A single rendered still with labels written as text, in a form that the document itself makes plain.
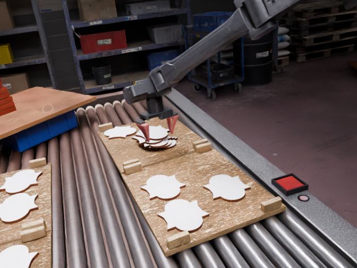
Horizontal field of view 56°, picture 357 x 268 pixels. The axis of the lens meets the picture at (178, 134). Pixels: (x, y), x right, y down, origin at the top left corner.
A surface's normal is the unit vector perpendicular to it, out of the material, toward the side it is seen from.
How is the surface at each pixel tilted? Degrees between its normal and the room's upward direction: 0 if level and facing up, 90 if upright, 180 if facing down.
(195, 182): 0
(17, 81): 90
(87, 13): 84
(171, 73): 81
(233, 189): 0
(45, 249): 0
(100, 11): 85
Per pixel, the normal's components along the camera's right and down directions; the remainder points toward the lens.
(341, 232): -0.10, -0.91
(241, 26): -0.61, 0.24
